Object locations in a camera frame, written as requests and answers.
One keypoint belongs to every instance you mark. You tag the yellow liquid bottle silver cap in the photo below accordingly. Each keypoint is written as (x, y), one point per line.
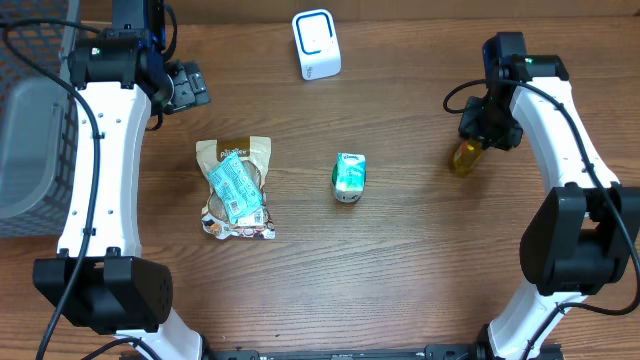
(465, 157)

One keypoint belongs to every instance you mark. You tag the grey plastic shopping basket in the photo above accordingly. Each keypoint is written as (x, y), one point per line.
(38, 121)

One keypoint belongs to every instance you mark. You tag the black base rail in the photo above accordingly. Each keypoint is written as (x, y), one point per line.
(430, 352)

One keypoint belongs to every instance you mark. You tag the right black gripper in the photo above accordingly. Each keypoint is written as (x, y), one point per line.
(471, 129)

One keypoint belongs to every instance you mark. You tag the snack packet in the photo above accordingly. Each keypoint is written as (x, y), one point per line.
(255, 153)

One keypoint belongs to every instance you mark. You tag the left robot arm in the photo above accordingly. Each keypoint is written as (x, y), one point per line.
(120, 77)

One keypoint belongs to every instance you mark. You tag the teal tissue pack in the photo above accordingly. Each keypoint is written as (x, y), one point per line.
(233, 184)
(349, 177)

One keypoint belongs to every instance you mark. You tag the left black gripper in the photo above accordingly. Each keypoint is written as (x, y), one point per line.
(191, 88)

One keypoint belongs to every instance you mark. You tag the white barcode scanner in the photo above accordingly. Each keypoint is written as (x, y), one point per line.
(317, 44)

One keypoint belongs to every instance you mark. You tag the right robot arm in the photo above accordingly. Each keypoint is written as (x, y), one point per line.
(582, 238)

